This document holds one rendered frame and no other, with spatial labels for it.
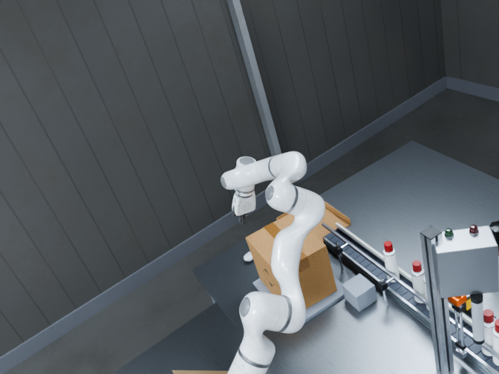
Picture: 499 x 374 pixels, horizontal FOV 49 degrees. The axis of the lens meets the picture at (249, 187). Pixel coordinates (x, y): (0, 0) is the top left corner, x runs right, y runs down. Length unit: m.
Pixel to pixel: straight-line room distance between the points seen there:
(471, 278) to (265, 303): 0.64
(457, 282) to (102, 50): 2.55
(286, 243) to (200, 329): 0.84
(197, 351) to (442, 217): 1.31
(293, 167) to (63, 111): 1.97
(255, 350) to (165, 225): 2.36
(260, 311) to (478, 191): 1.50
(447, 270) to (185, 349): 1.25
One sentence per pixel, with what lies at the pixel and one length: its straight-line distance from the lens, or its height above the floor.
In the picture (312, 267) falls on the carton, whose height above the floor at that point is 1.05.
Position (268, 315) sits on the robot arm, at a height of 1.32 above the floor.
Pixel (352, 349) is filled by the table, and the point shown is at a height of 0.83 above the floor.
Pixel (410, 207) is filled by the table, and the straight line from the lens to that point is 2.87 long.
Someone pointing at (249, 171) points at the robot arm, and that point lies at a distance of 2.17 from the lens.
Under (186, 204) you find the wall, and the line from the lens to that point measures 4.13.
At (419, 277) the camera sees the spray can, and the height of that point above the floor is 1.03.
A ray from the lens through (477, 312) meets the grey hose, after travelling 1.86.
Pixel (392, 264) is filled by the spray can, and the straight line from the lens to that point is 2.36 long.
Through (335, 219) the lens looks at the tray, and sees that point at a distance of 2.87.
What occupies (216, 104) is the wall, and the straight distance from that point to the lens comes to 3.99.
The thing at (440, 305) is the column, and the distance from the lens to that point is 1.91.
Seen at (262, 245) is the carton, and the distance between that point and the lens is 2.38.
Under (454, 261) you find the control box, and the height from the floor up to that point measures 1.44.
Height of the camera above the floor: 2.64
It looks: 33 degrees down
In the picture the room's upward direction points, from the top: 18 degrees counter-clockwise
